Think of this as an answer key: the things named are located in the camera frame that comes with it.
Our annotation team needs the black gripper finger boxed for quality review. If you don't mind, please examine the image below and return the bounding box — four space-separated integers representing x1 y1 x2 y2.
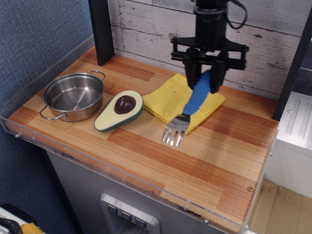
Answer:
183 48 202 90
210 52 230 94

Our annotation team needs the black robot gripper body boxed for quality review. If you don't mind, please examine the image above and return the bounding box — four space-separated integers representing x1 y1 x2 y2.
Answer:
171 0 249 70

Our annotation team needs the blue handled metal fork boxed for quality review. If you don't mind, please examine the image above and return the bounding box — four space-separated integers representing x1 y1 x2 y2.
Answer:
162 70 211 147

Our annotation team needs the yellow folded cloth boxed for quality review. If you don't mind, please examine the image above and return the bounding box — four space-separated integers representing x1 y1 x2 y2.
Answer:
143 73 225 134

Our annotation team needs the toy avocado half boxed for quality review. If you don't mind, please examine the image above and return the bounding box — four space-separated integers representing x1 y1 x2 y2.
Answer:
94 90 144 132

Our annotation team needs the white side cabinet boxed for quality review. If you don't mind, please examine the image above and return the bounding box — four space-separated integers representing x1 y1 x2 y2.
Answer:
265 92 312 197

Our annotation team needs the small steel pot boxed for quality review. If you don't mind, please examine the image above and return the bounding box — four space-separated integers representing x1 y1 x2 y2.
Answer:
39 70 106 122

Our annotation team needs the clear acrylic table guard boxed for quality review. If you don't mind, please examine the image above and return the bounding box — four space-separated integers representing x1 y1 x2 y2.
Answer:
0 34 279 234

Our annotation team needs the silver dispenser control panel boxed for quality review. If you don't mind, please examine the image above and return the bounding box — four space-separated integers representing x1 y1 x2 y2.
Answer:
100 193 160 234

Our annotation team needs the black and yellow bag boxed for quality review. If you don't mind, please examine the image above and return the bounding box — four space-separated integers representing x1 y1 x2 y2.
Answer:
0 204 44 234

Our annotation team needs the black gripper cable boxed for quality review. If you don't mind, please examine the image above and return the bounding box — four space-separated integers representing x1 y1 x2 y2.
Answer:
225 0 248 30

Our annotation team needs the black right frame post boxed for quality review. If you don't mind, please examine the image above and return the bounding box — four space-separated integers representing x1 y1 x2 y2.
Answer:
272 9 312 121

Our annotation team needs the black frame post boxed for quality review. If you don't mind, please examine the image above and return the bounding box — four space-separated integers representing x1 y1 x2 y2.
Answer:
88 0 115 66
272 9 312 121

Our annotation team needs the black left frame post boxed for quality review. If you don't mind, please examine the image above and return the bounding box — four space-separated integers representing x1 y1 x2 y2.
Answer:
88 0 115 66

